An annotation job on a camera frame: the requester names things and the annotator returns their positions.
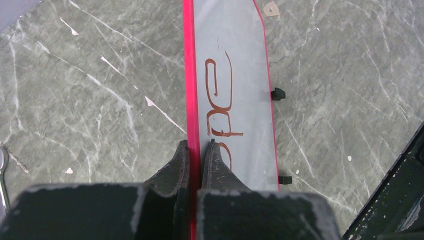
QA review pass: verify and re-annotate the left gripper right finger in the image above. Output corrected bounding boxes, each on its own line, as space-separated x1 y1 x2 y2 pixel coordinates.
197 141 341 240

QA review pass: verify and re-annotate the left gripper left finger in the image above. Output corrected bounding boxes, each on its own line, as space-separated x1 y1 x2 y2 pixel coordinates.
0 140 190 240

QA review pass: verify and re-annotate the red-framed whiteboard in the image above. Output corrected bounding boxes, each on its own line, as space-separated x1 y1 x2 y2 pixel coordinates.
182 0 293 240

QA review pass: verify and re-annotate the silver wrench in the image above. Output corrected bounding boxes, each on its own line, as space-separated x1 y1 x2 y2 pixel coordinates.
0 145 9 220

